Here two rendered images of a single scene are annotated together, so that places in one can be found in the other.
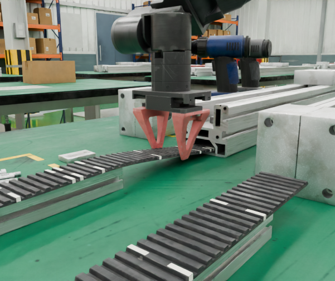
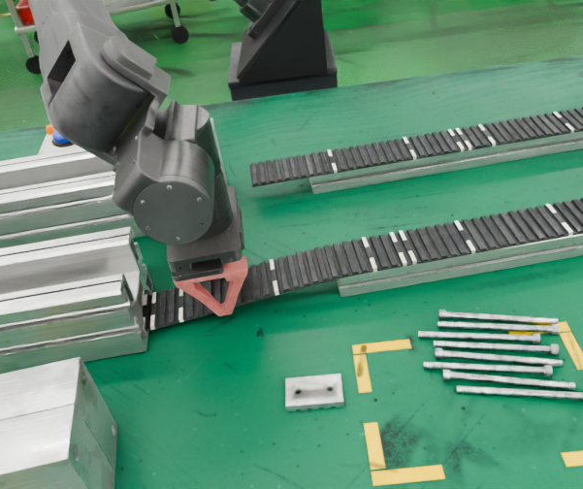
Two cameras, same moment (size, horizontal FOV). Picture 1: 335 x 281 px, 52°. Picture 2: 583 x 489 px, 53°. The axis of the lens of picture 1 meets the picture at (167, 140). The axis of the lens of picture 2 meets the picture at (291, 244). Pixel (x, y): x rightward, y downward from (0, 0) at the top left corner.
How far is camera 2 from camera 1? 0.87 m
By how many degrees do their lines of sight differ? 110
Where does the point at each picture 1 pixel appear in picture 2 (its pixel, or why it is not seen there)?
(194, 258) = (393, 144)
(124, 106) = (87, 462)
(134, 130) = (110, 466)
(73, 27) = not seen: outside the picture
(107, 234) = (396, 218)
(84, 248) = (419, 212)
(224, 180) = not seen: hidden behind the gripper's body
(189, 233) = (380, 152)
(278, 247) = not seen: hidden behind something
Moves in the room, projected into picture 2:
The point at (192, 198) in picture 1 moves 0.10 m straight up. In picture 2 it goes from (297, 230) to (286, 158)
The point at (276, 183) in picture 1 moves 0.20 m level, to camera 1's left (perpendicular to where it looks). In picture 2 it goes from (272, 169) to (402, 224)
